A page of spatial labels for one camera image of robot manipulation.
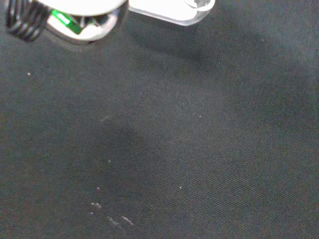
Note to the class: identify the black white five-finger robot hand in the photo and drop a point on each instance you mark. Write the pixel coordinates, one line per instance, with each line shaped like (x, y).
(82, 6)

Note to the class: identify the black bench cloth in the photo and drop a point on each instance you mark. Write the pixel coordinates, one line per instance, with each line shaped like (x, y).
(174, 137)

